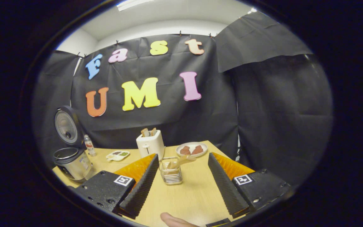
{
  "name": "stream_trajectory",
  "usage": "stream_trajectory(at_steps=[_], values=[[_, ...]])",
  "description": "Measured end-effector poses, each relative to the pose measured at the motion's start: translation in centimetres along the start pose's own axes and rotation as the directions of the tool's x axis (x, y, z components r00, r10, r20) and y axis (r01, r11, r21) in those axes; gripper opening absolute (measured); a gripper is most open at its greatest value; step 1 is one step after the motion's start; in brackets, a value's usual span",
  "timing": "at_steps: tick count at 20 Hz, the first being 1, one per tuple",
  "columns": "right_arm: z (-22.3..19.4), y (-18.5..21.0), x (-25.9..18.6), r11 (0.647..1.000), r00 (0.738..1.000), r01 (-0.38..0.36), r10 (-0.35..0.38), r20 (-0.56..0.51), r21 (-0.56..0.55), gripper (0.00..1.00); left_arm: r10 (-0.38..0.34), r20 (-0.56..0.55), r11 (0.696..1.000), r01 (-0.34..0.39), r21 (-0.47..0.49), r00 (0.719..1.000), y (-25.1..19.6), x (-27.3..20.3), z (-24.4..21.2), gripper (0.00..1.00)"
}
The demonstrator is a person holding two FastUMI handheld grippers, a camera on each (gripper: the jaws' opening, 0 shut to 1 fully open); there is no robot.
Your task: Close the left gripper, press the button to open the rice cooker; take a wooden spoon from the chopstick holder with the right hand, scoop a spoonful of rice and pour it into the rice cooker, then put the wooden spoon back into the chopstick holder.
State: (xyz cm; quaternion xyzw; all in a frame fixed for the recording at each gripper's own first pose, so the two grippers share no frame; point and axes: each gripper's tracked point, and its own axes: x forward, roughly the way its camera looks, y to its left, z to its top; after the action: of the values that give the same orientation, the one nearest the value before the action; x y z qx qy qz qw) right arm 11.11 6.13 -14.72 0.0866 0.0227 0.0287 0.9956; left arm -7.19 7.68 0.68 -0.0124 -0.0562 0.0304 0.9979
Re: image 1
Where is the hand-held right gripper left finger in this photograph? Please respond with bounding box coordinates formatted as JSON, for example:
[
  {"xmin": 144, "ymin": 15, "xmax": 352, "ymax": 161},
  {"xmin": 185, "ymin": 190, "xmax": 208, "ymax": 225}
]
[{"xmin": 74, "ymin": 154, "xmax": 159, "ymax": 219}]

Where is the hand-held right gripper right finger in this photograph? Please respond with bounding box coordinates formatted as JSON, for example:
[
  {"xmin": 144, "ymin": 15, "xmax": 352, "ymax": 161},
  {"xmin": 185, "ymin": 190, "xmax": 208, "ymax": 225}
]
[{"xmin": 207, "ymin": 152, "xmax": 295, "ymax": 219}]

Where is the metal wire chopstick holder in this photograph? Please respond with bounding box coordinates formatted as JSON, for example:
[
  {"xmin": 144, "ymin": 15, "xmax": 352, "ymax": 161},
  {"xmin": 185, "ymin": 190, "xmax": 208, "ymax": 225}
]
[{"xmin": 159, "ymin": 157, "xmax": 183, "ymax": 185}]

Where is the wooden spoon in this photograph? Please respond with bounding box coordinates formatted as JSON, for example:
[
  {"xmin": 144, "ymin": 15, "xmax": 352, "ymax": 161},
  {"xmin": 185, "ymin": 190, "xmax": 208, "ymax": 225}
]
[{"xmin": 166, "ymin": 154, "xmax": 197, "ymax": 171}]

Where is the grey rice cooker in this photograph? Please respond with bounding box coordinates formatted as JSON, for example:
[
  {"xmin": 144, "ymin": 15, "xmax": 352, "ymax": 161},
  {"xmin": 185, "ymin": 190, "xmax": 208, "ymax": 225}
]
[{"xmin": 53, "ymin": 106, "xmax": 94, "ymax": 183}]

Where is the white divided grain dish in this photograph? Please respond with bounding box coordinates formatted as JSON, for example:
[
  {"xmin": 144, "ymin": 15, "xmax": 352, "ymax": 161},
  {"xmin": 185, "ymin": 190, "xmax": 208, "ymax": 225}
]
[{"xmin": 106, "ymin": 150, "xmax": 130, "ymax": 162}]

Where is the white toaster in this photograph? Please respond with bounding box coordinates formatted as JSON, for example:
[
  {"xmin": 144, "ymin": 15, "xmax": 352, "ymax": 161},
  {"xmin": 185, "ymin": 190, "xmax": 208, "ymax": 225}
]
[{"xmin": 136, "ymin": 129, "xmax": 165, "ymax": 160}]

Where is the round white plate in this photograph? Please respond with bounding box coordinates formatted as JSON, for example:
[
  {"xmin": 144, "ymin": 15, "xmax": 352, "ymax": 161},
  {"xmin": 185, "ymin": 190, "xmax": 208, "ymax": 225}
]
[{"xmin": 176, "ymin": 142, "xmax": 208, "ymax": 158}]

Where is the small red label bottle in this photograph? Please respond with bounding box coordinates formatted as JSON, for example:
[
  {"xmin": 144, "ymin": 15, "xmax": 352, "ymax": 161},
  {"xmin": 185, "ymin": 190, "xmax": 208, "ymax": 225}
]
[{"xmin": 84, "ymin": 135, "xmax": 96, "ymax": 157}]

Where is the black backdrop cloth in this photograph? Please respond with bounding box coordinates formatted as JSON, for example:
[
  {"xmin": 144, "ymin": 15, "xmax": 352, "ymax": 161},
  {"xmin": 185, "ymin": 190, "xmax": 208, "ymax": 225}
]
[{"xmin": 32, "ymin": 11, "xmax": 333, "ymax": 186}]

